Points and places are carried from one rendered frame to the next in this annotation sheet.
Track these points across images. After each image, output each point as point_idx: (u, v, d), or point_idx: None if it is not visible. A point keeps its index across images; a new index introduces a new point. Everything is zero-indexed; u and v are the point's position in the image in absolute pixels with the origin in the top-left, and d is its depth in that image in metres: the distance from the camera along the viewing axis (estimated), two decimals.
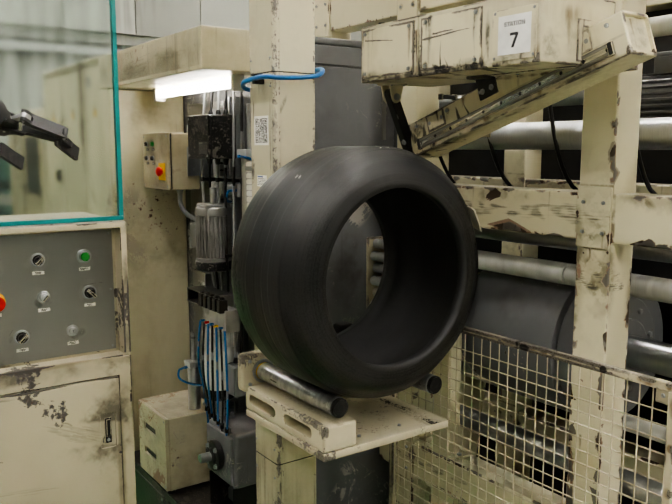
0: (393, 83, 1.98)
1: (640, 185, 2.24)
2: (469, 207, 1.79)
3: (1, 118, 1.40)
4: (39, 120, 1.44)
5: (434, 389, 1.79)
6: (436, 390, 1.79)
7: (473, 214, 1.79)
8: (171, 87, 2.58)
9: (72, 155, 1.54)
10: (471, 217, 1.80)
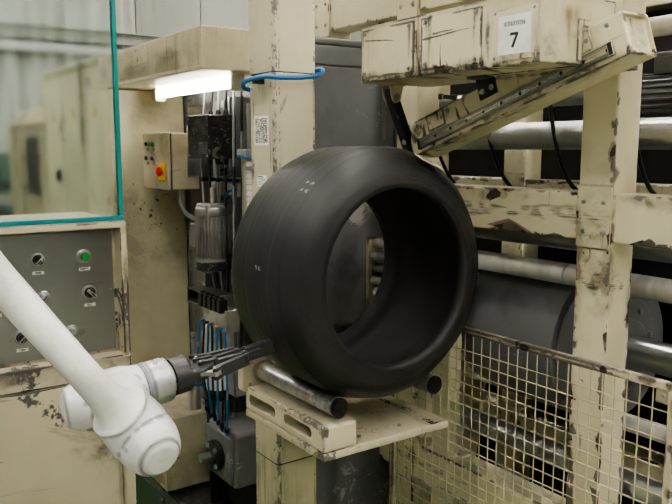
0: (393, 83, 1.98)
1: (640, 185, 2.24)
2: (417, 155, 1.68)
3: None
4: None
5: (438, 382, 1.80)
6: (437, 380, 1.79)
7: (425, 159, 1.68)
8: (171, 87, 2.58)
9: (261, 341, 1.62)
10: (424, 159, 1.70)
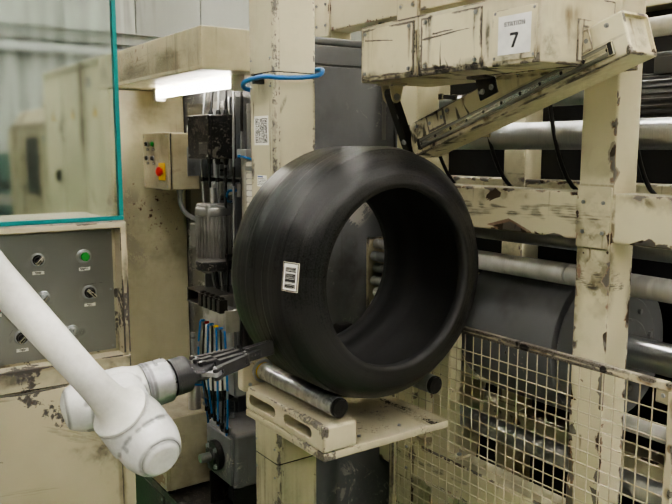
0: (393, 83, 1.98)
1: (640, 185, 2.24)
2: (286, 291, 1.52)
3: None
4: None
5: (434, 382, 1.79)
6: (432, 383, 1.78)
7: (289, 281, 1.51)
8: (171, 87, 2.58)
9: (262, 342, 1.62)
10: (285, 276, 1.52)
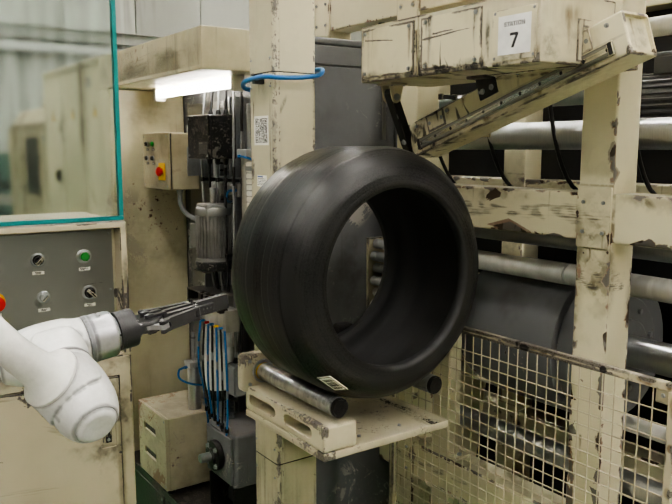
0: (393, 83, 1.98)
1: (640, 185, 2.24)
2: (338, 390, 1.62)
3: None
4: None
5: (435, 381, 1.79)
6: (433, 381, 1.79)
7: (334, 386, 1.60)
8: (171, 87, 2.58)
9: (215, 295, 1.54)
10: (328, 383, 1.61)
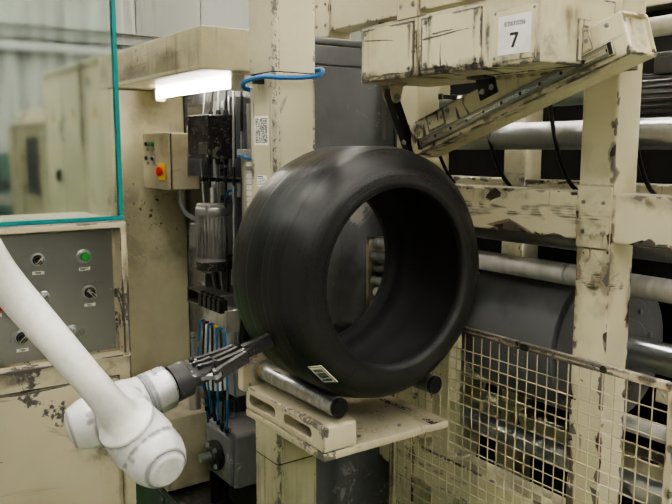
0: (393, 83, 1.98)
1: (640, 185, 2.24)
2: (328, 382, 1.60)
3: None
4: None
5: (432, 387, 1.79)
6: (432, 389, 1.79)
7: (324, 377, 1.59)
8: (171, 87, 2.58)
9: (259, 336, 1.61)
10: (318, 374, 1.59)
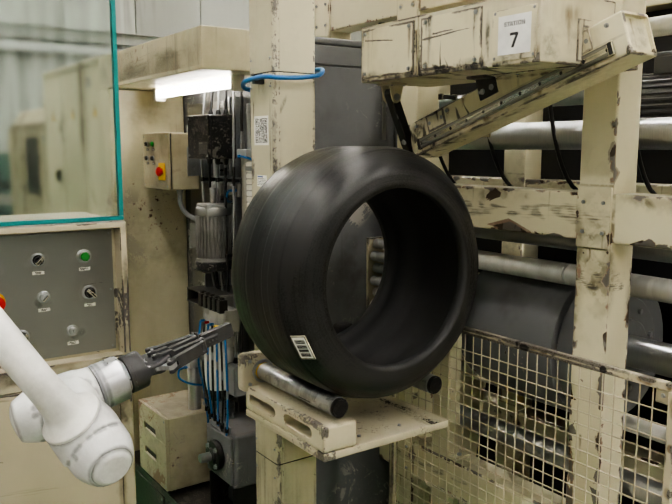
0: (393, 83, 1.98)
1: (640, 185, 2.24)
2: (305, 359, 1.56)
3: None
4: None
5: (437, 381, 1.79)
6: (436, 380, 1.79)
7: (303, 351, 1.55)
8: (171, 87, 2.58)
9: (219, 325, 1.55)
10: (298, 347, 1.55)
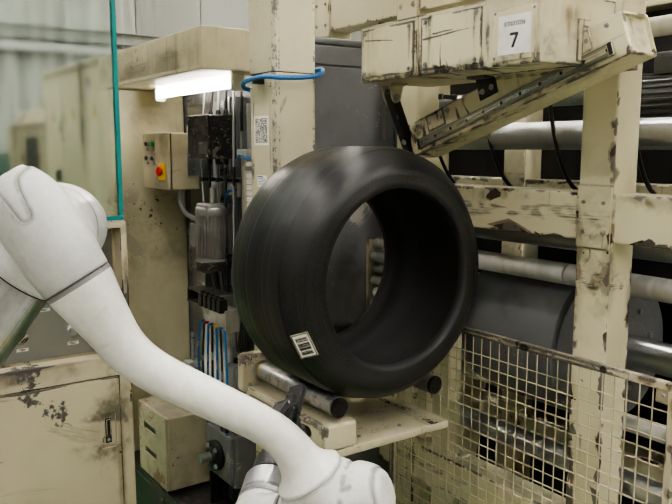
0: (393, 83, 1.98)
1: (640, 185, 2.24)
2: (306, 357, 1.56)
3: None
4: None
5: (437, 381, 1.79)
6: (436, 380, 1.79)
7: (305, 349, 1.55)
8: (171, 87, 2.58)
9: None
10: (298, 346, 1.56)
